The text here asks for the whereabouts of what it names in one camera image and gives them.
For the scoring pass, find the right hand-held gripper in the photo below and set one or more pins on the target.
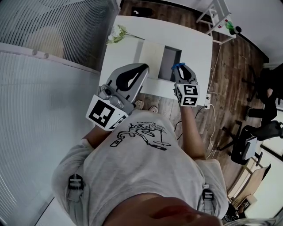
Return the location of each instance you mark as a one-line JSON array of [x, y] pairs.
[[188, 95]]

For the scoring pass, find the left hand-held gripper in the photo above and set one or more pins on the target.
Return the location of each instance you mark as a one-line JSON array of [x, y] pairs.
[[101, 112]]

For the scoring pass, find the beige and grey box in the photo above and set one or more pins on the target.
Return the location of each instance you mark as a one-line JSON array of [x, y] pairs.
[[152, 57]]

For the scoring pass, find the person's left forearm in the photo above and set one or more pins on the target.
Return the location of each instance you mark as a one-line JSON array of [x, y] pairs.
[[97, 138]]

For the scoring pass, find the person's right forearm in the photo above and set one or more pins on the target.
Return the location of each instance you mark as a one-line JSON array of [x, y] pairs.
[[192, 134]]

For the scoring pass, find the beige shoe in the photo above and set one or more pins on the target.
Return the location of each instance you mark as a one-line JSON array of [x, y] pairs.
[[139, 104], [153, 109]]

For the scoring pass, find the white table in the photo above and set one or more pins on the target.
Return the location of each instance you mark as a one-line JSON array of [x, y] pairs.
[[194, 44]]

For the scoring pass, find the white power strip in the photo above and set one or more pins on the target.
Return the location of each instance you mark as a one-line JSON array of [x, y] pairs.
[[208, 101]]

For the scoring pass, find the white flower bouquet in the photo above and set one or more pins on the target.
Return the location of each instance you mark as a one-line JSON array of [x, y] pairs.
[[117, 34]]

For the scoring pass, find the white side shelf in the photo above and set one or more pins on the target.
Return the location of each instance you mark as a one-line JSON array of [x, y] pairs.
[[216, 19]]

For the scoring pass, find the green bottle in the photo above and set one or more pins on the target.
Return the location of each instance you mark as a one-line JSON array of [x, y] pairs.
[[230, 26]]

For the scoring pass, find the black floor mat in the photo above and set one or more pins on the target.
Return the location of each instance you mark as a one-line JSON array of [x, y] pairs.
[[141, 11]]

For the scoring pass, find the round door knob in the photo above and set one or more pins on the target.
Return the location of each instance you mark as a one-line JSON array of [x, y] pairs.
[[46, 55], [34, 52]]

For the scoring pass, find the black and grey office chair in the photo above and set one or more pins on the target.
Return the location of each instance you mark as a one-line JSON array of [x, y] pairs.
[[245, 143]]

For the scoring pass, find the grey printed t-shirt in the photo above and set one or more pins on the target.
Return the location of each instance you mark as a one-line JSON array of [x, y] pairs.
[[137, 172]]

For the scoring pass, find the white slatted window blinds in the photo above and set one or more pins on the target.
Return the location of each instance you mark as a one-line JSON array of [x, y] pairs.
[[33, 99]]

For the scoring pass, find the wooden board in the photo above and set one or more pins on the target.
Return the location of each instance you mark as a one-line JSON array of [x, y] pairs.
[[254, 181]]

